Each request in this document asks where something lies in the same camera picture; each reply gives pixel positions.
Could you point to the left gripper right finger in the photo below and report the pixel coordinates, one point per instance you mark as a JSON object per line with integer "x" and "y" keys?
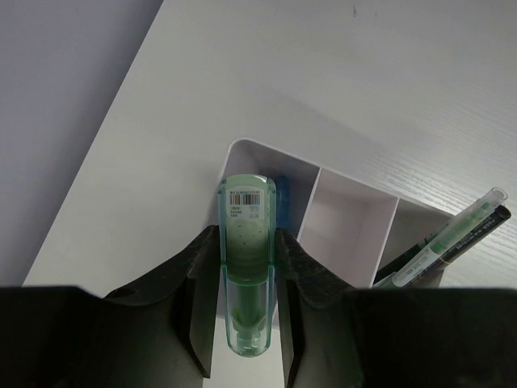
{"x": 334, "y": 335}

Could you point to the light green pen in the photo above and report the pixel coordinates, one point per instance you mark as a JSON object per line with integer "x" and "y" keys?
{"x": 447, "y": 236}

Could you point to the green ink pen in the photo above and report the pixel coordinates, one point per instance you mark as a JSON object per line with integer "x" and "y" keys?
{"x": 384, "y": 276}

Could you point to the green correction tape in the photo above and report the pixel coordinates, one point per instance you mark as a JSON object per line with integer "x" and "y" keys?
{"x": 247, "y": 234}

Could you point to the white divided container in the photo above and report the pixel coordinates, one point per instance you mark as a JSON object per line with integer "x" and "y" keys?
{"x": 351, "y": 228}

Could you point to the black pen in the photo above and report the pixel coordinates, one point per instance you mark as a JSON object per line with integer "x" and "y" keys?
{"x": 432, "y": 276}

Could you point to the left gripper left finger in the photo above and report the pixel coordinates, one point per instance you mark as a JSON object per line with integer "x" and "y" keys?
{"x": 156, "y": 331}

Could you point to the blue correction tape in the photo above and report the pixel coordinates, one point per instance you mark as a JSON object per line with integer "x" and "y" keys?
{"x": 282, "y": 202}

